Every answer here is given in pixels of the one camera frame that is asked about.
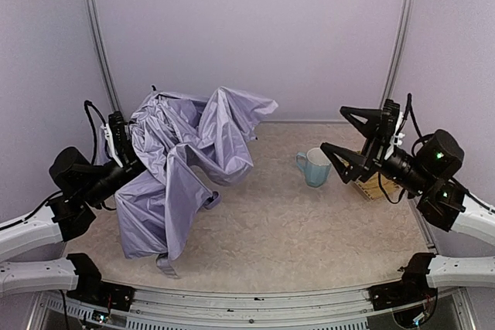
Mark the light blue mug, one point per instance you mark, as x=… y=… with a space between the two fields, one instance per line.
x=314 y=165

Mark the aluminium frame post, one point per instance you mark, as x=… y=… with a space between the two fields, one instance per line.
x=397 y=51
x=102 y=58

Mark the woven bamboo tray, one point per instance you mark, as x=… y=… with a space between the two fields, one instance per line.
x=371 y=188

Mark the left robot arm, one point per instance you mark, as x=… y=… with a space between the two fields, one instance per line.
x=62 y=217

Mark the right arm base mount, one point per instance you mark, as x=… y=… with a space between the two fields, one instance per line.
x=399 y=293

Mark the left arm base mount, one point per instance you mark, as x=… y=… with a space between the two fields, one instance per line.
x=107 y=295

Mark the lavender folding umbrella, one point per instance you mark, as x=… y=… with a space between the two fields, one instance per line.
x=171 y=134

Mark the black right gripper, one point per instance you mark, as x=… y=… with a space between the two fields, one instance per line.
x=380 y=138

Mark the right aluminium frame post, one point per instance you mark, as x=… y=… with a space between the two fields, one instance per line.
x=397 y=51

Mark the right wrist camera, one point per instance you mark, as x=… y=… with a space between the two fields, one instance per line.
x=393 y=117

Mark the left aluminium frame post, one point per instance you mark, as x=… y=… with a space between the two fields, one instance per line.
x=102 y=58

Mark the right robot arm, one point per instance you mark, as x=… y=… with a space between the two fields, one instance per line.
x=427 y=175

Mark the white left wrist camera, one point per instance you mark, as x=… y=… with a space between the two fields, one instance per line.
x=118 y=145

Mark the front aluminium rail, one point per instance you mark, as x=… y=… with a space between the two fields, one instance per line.
x=345 y=308

